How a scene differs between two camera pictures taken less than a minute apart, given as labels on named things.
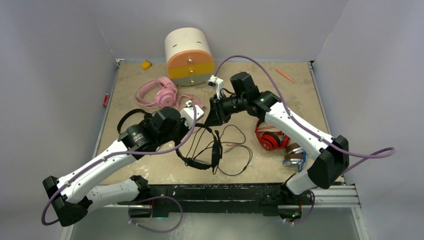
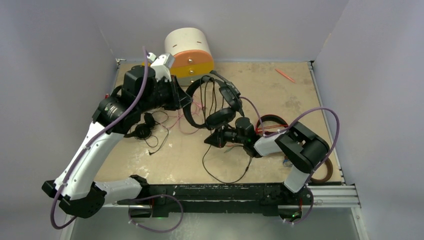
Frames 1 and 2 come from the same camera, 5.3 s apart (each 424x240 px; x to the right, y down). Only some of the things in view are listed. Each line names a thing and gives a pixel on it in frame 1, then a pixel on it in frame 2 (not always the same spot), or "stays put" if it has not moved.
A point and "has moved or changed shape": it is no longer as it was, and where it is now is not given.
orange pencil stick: [285, 76] stays put
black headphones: [217, 149] has moved or changed shape
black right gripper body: [224, 108] → [223, 137]
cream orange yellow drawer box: [189, 56] stays put
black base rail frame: [162, 199] stays put
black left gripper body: [180, 130] → [167, 97]
